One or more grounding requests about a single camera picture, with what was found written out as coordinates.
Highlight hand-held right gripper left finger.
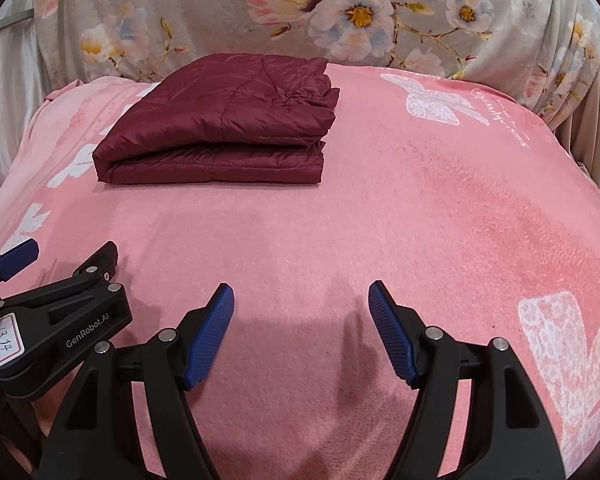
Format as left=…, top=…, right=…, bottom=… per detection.
left=37, top=282, right=236, bottom=480

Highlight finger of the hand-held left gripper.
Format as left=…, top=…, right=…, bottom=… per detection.
left=0, top=240, right=134, bottom=402
left=0, top=237, right=41, bottom=307

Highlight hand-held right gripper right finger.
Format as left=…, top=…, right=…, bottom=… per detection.
left=367, top=280, right=567, bottom=480

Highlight maroon quilted puffer jacket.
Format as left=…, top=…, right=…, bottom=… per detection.
left=92, top=52, right=342, bottom=186

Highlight pink printed blanket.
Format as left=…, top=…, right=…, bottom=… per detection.
left=0, top=62, right=600, bottom=480

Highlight pale satin cloth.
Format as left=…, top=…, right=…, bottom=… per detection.
left=0, top=35, right=48, bottom=211

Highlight grey floral blanket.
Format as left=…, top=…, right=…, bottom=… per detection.
left=30, top=0, right=600, bottom=128

